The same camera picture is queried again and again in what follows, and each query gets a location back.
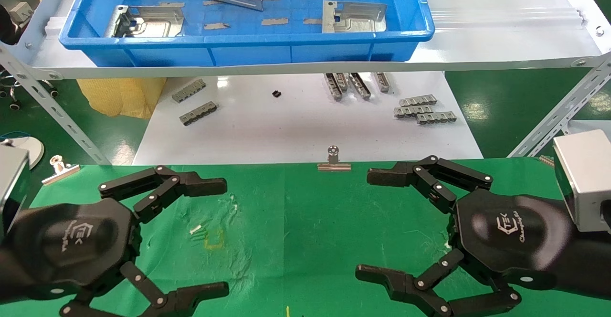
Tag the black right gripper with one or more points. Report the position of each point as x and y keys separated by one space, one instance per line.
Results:
x=510 y=231

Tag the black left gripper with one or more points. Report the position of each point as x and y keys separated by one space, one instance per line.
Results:
x=76 y=240

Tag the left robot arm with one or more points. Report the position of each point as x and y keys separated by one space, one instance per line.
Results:
x=9 y=276

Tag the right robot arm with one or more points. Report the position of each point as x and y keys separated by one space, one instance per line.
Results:
x=592 y=269

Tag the small white tape scrap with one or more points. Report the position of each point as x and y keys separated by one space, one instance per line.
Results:
x=194 y=229

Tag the green table cloth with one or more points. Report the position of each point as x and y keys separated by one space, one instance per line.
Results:
x=310 y=236

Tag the silver binder clip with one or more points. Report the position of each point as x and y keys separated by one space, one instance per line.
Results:
x=334 y=166
x=59 y=174

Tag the grey metal connector strip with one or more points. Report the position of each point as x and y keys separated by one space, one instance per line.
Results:
x=359 y=86
x=411 y=111
x=437 y=118
x=418 y=100
x=383 y=82
x=188 y=91
x=342 y=81
x=333 y=88
x=198 y=114

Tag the yellow fabric cover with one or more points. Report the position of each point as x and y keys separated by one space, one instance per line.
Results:
x=119 y=97

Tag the blue plastic tray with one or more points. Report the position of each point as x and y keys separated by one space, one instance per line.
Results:
x=238 y=54

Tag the black office chair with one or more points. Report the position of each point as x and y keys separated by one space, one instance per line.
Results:
x=12 y=92

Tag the white corrugated plastic sheet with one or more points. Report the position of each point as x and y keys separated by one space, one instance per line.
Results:
x=501 y=2
x=59 y=11

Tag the small grey box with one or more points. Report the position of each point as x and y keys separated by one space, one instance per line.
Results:
x=21 y=11

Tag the white perforated rack post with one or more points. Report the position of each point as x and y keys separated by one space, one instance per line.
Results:
x=57 y=111
x=558 y=111

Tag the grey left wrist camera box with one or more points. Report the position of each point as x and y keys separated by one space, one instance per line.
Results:
x=12 y=183

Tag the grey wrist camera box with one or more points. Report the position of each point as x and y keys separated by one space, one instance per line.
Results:
x=587 y=178
x=12 y=183

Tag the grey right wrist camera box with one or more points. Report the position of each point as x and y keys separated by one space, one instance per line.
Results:
x=587 y=178

